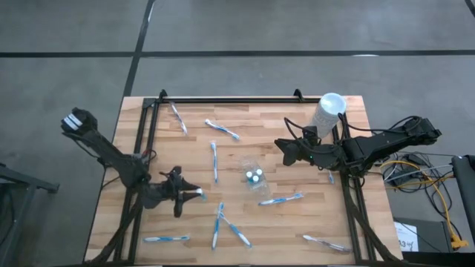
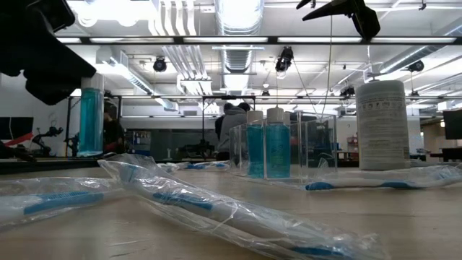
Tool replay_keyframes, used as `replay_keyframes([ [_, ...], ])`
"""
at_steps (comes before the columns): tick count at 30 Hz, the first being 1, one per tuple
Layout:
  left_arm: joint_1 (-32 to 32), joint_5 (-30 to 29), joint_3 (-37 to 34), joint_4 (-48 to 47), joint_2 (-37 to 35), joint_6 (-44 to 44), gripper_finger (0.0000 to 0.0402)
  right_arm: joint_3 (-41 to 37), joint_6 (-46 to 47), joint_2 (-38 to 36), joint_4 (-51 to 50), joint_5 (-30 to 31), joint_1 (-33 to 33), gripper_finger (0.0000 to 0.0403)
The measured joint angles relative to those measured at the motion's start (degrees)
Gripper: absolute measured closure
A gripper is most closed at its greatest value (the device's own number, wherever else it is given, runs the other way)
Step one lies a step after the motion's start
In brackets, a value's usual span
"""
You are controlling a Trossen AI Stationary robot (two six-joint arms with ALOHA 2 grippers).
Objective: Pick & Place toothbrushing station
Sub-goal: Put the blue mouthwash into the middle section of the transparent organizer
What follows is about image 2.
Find black monitor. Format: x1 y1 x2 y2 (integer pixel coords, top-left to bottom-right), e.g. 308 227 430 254
0 116 35 141
443 109 462 141

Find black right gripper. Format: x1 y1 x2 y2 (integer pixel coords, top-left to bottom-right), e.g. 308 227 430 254
296 0 380 40

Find red flat object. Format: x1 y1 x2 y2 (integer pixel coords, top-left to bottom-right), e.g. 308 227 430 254
14 131 37 146

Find black metal table frame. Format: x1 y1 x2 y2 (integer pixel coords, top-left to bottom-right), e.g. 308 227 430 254
0 157 232 175

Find white ceiling pipe bundle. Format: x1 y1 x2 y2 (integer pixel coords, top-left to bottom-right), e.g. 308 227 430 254
149 0 214 95

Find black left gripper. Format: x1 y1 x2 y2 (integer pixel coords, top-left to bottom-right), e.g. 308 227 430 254
0 0 97 105

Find black background workstation frame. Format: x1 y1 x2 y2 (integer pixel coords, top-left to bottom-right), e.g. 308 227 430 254
66 94 257 160

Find white wrapped cup stack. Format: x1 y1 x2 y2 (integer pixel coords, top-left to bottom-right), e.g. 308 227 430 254
355 79 413 170

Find black overhead crossbar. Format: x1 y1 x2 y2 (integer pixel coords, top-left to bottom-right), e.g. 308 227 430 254
56 35 462 46

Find person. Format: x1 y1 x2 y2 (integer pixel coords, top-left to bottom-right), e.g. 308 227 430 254
215 102 235 142
103 110 126 155
217 102 250 163

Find silver ventilation duct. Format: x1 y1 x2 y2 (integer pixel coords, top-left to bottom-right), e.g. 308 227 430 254
214 0 266 115

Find clear acrylic organizer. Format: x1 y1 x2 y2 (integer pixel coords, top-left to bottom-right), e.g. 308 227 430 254
228 110 339 189

